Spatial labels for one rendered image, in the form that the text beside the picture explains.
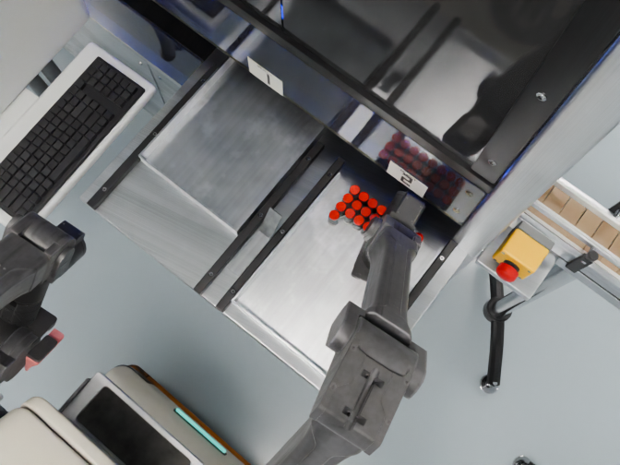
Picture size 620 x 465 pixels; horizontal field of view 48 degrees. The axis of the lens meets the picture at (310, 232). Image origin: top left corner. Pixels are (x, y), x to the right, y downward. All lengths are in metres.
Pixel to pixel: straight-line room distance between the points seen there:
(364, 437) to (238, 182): 0.84
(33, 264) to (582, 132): 0.69
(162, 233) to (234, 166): 0.20
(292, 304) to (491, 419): 1.10
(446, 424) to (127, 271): 1.13
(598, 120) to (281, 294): 0.75
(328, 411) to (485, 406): 1.63
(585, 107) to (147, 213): 0.92
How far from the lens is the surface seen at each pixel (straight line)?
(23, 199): 1.61
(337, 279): 1.41
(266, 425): 2.26
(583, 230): 1.49
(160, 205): 1.47
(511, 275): 1.33
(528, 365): 2.38
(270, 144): 1.49
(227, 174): 1.47
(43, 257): 0.95
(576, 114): 0.88
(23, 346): 1.08
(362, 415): 0.73
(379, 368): 0.75
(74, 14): 1.72
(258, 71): 1.40
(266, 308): 1.40
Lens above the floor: 2.26
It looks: 75 degrees down
